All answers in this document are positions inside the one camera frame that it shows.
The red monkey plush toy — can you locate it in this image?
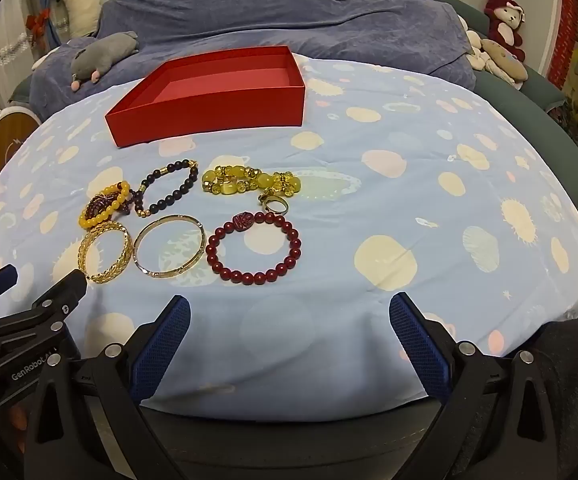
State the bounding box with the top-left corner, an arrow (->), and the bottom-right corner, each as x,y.
484,0 -> 527,63

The yellow round bead bracelet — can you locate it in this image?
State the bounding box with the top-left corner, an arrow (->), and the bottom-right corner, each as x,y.
78,180 -> 134,231

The black bead bracelet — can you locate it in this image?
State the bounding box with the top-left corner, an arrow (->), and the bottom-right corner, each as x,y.
133,159 -> 200,219

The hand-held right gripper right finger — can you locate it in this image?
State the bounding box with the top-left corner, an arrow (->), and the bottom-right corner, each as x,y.
388,291 -> 562,480

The red bead bracelet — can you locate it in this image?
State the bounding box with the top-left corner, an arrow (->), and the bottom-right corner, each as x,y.
207,211 -> 303,284

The yellow crystal bead bracelet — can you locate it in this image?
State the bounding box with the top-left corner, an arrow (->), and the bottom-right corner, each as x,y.
201,164 -> 302,198

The dark garnet bead bracelet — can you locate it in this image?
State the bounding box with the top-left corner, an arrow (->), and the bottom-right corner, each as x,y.
90,186 -> 136,217

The red cardboard box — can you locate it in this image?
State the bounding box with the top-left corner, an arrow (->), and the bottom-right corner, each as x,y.
104,45 -> 307,149

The green bed frame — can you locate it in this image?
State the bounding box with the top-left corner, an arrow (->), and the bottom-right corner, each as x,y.
431,0 -> 578,211

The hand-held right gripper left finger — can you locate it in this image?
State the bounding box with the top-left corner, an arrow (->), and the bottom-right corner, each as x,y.
22,294 -> 192,480

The white plush toy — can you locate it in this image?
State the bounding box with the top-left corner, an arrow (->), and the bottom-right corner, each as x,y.
52,0 -> 104,40

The gold chain bangle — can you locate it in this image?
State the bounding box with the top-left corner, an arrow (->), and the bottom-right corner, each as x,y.
78,220 -> 134,283

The red bow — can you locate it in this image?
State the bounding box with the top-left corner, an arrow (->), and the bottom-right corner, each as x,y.
25,10 -> 52,48

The gold ring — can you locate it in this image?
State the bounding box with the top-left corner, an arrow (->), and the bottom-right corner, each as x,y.
258,191 -> 290,213

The round wooden side table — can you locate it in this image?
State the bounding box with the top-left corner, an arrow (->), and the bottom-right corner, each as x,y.
0,105 -> 42,186

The dark blue blanket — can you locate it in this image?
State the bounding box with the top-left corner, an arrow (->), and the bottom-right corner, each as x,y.
29,0 -> 477,121

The light blue printed bedsheet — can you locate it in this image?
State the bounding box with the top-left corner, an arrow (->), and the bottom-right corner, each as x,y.
0,52 -> 578,423

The thin gold bangle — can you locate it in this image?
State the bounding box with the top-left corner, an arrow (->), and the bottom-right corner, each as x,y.
133,214 -> 207,279

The brown cookie plush toy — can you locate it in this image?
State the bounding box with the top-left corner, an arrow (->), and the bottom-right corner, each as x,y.
479,37 -> 528,91

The cream plush toy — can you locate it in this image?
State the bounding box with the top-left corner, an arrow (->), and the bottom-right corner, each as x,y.
461,15 -> 500,75

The grey plush toy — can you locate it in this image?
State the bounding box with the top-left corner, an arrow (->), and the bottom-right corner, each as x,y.
69,31 -> 141,92

